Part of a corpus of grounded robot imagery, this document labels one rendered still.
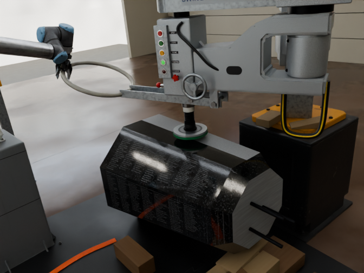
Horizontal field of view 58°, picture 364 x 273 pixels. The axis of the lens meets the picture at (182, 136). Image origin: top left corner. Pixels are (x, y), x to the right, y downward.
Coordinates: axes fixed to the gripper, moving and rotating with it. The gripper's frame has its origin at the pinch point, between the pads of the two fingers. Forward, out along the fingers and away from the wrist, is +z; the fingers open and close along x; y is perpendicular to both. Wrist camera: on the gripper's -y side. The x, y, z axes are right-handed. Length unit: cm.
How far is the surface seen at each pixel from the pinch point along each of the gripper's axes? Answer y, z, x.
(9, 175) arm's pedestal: 45, 53, -18
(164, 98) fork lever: 32, -18, 65
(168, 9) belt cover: 31, -68, 55
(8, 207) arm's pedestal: 53, 73, -16
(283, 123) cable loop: 63, -34, 127
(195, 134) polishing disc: 45, -6, 87
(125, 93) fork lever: 18.4, -8.1, 42.3
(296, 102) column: 14, -28, 155
